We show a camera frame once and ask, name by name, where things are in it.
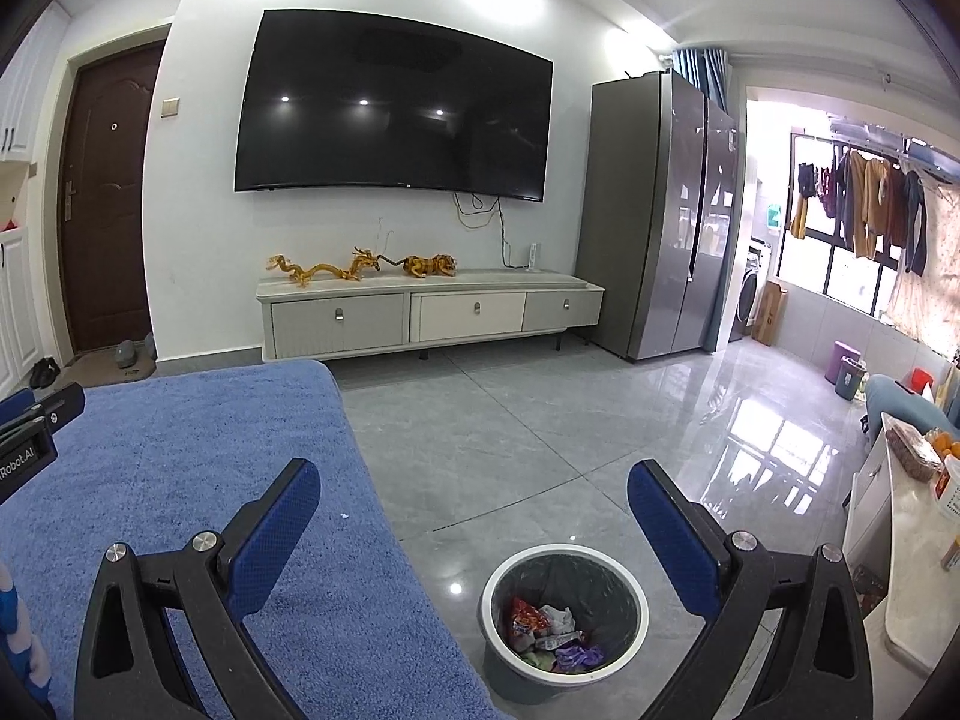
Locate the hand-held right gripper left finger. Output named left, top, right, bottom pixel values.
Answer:
left=73, top=457, right=322, bottom=720

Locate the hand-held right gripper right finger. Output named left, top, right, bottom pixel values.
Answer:
left=627, top=459, right=878, bottom=720

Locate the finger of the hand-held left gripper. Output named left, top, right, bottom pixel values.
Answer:
left=0, top=382, right=86, bottom=442
left=0, top=388, right=35, bottom=428

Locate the white rimmed trash bin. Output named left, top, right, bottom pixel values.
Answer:
left=480, top=544, right=650, bottom=707

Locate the brown door mat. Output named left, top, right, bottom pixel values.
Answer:
left=64, top=351, right=159, bottom=381

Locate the white cupboard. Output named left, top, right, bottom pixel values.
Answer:
left=0, top=0, right=73, bottom=403

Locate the blue plush blanket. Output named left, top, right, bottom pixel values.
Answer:
left=0, top=358, right=518, bottom=720

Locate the dark brown door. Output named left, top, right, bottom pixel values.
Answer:
left=56, top=41, right=167, bottom=356

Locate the white and grey media cabinet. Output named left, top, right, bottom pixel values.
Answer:
left=256, top=268, right=605, bottom=363

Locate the white counter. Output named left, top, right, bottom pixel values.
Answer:
left=840, top=412, right=960, bottom=662

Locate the grey-blue bin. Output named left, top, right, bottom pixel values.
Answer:
left=836, top=358, right=868, bottom=403

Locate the cardboard box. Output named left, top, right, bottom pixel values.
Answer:
left=752, top=279, right=791, bottom=348

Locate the washing machine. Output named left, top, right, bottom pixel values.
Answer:
left=731, top=236, right=770, bottom=343

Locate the brown snack bag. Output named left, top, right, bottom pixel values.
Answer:
left=885, top=420, right=943, bottom=478

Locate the purple bin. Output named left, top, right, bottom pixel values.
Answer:
left=832, top=341, right=864, bottom=391

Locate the blue-grey chair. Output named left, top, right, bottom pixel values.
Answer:
left=862, top=375, right=954, bottom=440

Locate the golden dragon figurine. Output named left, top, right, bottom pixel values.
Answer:
left=341, top=246, right=403, bottom=283
left=264, top=253, right=355, bottom=290

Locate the window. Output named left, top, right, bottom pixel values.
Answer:
left=776, top=131, right=902, bottom=317

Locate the golden tiger figurine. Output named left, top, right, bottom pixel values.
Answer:
left=401, top=253, right=461, bottom=281

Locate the grey double door refrigerator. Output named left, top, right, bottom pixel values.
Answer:
left=574, top=70, right=743, bottom=362

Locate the row of hanging clothes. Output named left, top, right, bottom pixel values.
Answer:
left=791, top=146, right=932, bottom=279

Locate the clothes drying rack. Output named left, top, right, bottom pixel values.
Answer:
left=825, top=116, right=960, bottom=185

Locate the blue curtain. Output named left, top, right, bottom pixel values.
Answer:
left=670, top=45, right=731, bottom=103

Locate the television cable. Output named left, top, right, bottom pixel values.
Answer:
left=452, top=191, right=530, bottom=272

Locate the black wall television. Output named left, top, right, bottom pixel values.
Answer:
left=234, top=9, right=556, bottom=203

